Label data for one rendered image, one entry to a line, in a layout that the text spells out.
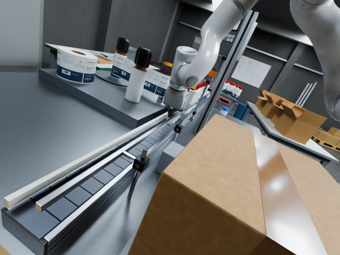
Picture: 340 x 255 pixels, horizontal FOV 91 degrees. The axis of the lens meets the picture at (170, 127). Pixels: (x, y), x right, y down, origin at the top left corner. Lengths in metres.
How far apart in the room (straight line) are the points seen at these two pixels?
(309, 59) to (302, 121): 7.19
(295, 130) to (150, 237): 2.35
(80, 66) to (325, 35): 1.04
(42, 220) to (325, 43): 0.82
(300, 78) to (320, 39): 8.77
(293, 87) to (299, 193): 9.20
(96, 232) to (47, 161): 0.25
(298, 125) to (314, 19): 1.81
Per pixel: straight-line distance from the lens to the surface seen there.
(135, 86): 0.98
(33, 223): 0.41
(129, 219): 0.48
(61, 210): 0.42
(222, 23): 0.68
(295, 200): 0.25
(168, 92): 0.77
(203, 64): 0.62
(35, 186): 0.42
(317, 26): 0.74
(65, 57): 1.10
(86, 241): 0.44
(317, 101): 9.89
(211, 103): 0.98
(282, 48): 9.24
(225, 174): 0.20
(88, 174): 0.36
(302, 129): 2.51
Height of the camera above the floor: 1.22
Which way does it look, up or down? 23 degrees down
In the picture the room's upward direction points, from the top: 21 degrees clockwise
